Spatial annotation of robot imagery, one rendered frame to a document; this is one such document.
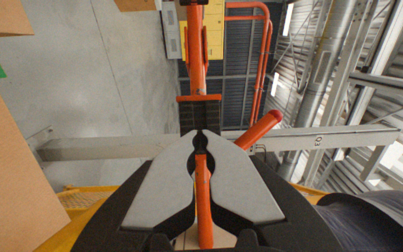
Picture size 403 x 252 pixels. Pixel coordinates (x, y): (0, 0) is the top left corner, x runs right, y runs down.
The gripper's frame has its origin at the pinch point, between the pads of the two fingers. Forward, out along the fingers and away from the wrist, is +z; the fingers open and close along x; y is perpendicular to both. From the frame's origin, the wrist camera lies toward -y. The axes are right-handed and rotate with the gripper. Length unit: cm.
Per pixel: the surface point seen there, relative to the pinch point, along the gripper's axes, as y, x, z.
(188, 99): -0.3, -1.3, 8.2
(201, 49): -5.7, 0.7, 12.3
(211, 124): 2.4, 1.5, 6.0
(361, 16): -27, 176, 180
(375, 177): 121, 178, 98
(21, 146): 11.7, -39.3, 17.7
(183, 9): -11.2, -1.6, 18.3
